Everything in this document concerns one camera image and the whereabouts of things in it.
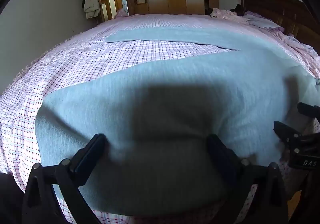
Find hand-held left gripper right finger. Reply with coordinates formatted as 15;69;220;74
207;134;292;224

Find pink crumpled bedding pile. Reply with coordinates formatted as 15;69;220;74
244;12;280;30

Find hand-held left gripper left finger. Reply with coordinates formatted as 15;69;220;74
22;134;107;224

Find pink checkered bed sheet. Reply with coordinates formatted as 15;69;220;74
0;13;320;224

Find light blue pants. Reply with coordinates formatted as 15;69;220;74
35;26;320;217

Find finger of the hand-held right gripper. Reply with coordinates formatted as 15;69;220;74
273;120;320;156
297;102;320;116

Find wooden door with glass panel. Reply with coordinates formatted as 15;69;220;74
114;0;128;17

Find dark wooden headboard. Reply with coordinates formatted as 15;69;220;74
239;0;320;52

